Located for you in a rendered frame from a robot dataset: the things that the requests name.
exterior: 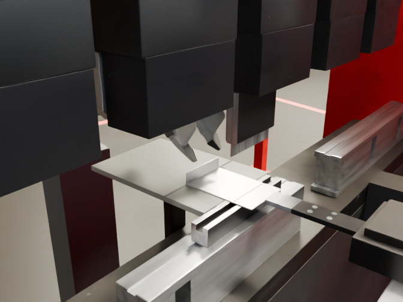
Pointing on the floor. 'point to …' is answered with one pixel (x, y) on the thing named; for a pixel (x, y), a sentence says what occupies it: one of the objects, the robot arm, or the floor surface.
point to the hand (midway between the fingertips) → (201, 151)
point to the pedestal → (261, 155)
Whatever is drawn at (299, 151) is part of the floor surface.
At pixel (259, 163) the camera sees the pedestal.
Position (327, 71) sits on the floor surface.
